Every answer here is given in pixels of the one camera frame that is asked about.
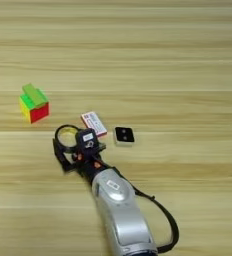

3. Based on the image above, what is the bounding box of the multicoloured puzzle cube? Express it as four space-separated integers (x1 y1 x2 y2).
19 89 51 125

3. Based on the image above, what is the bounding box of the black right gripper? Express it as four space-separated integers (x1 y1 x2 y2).
52 137 108 183

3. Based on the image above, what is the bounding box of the small black and white block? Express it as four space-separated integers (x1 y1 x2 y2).
113 126 136 148

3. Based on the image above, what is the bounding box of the green rectangular block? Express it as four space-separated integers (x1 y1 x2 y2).
21 82 50 109

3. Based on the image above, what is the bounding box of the black tape ring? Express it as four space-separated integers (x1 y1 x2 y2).
54 123 84 150

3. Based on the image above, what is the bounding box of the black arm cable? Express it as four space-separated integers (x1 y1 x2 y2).
115 167 180 255

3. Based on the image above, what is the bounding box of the pink and white small box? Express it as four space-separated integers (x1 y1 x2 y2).
80 110 109 139

